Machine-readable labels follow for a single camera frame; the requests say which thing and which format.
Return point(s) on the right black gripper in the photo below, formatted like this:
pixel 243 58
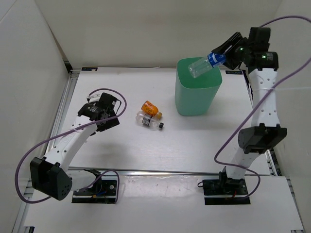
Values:
pixel 235 38

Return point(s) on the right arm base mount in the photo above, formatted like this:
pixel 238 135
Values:
pixel 224 191

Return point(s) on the green plastic bin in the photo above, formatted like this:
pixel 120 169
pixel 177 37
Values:
pixel 193 96

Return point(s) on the clear bottle blue label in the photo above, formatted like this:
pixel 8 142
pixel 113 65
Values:
pixel 206 64

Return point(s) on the orange plastic bottle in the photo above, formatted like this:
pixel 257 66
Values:
pixel 151 109

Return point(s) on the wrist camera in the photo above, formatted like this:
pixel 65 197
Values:
pixel 259 36
pixel 107 101

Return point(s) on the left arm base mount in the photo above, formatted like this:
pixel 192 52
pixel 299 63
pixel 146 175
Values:
pixel 103 187

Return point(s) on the clear bottle black label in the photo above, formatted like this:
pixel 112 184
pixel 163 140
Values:
pixel 151 122

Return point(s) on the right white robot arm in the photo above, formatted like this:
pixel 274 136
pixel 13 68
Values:
pixel 265 131

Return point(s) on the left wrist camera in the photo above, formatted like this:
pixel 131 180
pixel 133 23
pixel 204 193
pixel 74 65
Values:
pixel 107 101

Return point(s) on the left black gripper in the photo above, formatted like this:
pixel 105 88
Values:
pixel 112 123

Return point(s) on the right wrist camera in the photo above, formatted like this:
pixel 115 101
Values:
pixel 259 36

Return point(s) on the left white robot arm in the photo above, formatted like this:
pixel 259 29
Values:
pixel 50 175

